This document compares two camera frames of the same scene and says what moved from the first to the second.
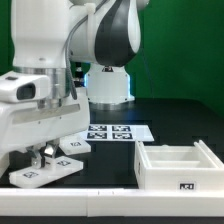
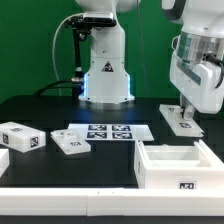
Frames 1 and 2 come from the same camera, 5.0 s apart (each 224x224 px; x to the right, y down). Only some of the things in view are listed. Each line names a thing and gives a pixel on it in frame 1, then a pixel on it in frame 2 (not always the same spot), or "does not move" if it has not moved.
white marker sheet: (118, 132) does not move
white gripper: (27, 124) → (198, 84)
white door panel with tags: (75, 145) does not move
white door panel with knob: (55, 168) → (174, 115)
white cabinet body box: (182, 167) does not move
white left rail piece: (4, 163) does not move
